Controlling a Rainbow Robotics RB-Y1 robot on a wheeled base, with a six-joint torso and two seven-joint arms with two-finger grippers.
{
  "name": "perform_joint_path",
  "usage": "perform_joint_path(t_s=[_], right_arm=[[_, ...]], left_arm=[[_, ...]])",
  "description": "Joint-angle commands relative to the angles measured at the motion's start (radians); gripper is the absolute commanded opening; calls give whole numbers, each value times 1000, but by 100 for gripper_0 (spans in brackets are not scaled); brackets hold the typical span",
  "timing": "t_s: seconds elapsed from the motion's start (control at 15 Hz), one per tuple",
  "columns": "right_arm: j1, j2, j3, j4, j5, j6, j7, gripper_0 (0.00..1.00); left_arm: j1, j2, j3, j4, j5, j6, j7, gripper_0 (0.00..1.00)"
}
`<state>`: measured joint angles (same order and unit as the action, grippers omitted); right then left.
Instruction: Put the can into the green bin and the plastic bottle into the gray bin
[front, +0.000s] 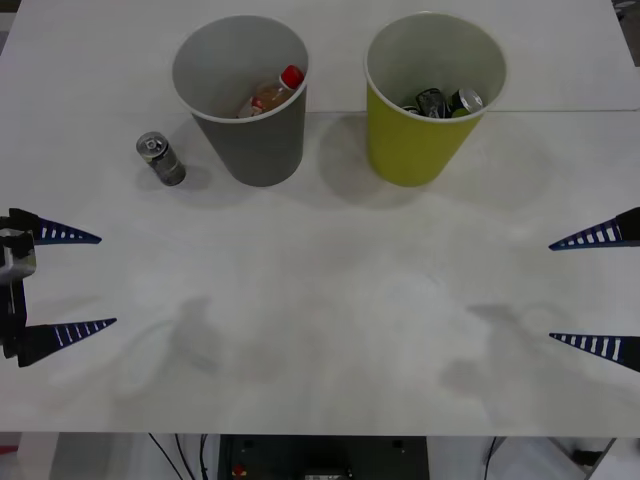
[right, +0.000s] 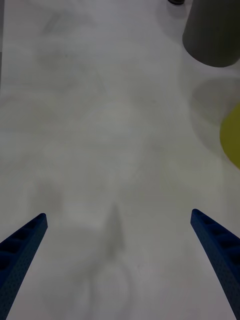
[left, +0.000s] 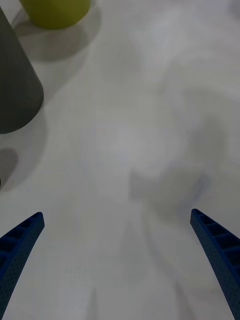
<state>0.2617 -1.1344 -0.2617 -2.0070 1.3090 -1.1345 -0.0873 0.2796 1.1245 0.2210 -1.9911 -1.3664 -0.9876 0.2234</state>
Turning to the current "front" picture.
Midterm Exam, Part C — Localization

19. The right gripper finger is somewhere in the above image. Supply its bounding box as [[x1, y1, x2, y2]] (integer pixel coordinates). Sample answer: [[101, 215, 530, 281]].
[[548, 332, 640, 374], [548, 206, 640, 252]]

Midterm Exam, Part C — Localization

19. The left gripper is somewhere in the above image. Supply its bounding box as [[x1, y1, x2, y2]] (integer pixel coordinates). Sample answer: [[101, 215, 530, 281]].
[[0, 207, 118, 369]]

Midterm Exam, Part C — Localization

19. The black drink can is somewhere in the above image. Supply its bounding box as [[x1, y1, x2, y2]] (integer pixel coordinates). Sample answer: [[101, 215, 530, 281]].
[[135, 131, 187, 187]]

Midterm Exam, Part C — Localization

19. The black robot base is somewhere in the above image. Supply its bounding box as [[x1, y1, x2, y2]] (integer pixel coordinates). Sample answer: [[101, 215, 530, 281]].
[[218, 434, 430, 480]]

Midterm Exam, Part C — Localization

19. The white table leg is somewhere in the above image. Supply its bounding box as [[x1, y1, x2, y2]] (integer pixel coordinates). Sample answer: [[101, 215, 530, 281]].
[[17, 432, 60, 480]]

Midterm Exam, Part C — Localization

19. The black can with silver top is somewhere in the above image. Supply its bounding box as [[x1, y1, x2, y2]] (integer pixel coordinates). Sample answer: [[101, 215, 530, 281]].
[[448, 88, 485, 119]]

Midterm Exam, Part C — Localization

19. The yellow-green plastic waste bin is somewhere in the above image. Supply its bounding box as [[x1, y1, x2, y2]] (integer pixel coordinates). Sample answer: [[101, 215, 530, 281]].
[[363, 11, 508, 188]]

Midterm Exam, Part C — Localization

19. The crushed black can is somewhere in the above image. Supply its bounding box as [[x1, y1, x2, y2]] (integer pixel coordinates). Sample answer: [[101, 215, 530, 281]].
[[413, 88, 450, 119]]

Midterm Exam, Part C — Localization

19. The grey plastic waste bin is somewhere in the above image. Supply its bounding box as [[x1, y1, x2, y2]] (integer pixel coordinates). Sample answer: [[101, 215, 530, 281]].
[[172, 14, 310, 188]]

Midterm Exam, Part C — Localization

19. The plastic bottle with red cap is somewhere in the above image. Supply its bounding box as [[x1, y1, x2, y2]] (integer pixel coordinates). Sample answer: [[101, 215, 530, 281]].
[[236, 64, 306, 120]]

